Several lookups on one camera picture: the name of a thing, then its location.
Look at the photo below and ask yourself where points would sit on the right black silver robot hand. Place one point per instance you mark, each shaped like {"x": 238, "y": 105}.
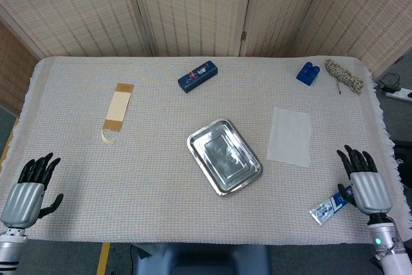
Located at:
{"x": 370, "y": 191}

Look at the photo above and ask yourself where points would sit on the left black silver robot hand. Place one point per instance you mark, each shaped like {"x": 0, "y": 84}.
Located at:
{"x": 22, "y": 202}

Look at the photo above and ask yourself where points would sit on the white cloth square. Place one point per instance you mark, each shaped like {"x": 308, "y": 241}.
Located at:
{"x": 289, "y": 136}

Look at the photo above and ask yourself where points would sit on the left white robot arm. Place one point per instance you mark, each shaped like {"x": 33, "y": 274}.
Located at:
{"x": 9, "y": 249}

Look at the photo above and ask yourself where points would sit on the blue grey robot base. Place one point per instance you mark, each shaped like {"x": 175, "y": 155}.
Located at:
{"x": 199, "y": 260}

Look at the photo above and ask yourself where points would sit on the silver metal tray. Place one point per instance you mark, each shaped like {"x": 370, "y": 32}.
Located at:
{"x": 223, "y": 157}

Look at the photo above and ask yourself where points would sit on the dark blue box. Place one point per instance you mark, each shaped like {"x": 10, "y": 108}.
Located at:
{"x": 198, "y": 76}

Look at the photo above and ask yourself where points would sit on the black object beside table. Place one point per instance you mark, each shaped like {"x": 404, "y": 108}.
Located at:
{"x": 404, "y": 162}

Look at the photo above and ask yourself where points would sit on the blue white toothpaste tube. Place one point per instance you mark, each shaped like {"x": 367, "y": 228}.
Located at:
{"x": 328, "y": 210}

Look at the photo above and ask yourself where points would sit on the yellow floor tape strip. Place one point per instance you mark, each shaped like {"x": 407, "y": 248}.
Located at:
{"x": 103, "y": 259}

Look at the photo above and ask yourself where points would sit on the white power strip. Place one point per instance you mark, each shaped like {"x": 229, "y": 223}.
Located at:
{"x": 399, "y": 94}

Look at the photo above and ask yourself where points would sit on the coiled beige twine bundle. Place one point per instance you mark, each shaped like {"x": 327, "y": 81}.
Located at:
{"x": 342, "y": 75}

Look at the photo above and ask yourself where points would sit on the blue toy building brick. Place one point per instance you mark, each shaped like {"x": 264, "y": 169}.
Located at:
{"x": 307, "y": 73}

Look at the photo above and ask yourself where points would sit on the white woven tablecloth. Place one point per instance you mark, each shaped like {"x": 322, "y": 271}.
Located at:
{"x": 161, "y": 175}

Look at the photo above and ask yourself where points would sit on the brass screen hinge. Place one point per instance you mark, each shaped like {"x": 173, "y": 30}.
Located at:
{"x": 243, "y": 35}

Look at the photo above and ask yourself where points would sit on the beige woven folding screen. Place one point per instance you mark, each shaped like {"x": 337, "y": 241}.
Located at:
{"x": 199, "y": 7}

